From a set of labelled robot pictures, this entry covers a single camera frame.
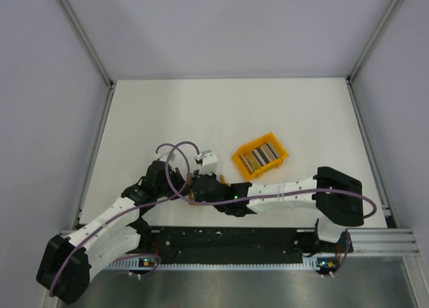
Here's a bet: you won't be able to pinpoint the yellow leather card holder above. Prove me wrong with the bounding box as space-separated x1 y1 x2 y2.
190 174 233 203

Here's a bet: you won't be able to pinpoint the yellow plastic bin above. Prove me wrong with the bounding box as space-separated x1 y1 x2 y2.
232 132 289 181

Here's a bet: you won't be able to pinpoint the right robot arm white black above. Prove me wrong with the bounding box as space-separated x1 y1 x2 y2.
190 166 365 252

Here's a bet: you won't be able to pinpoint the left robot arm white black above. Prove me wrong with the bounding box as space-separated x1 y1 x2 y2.
36 160 188 305

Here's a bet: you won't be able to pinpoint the credit cards in bin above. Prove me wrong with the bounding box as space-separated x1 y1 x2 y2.
241 142 280 171

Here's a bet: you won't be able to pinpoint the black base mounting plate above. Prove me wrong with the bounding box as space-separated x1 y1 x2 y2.
132 226 347 265

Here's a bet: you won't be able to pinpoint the metal sheet front panel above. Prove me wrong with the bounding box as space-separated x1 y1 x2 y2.
73 259 417 307

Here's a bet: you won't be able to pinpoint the grey slotted cable duct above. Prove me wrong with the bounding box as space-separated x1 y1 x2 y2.
105 257 339 272

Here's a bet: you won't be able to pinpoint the aluminium frame post left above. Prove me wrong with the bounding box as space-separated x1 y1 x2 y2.
57 0 114 89

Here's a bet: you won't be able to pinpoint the aluminium frame post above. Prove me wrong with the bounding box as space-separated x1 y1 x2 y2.
347 0 404 85
57 0 114 89

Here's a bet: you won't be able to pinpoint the aluminium frame rail front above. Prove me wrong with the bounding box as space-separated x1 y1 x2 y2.
53 229 422 255

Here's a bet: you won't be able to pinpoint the aluminium frame post right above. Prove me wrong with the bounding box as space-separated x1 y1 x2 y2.
347 0 404 85

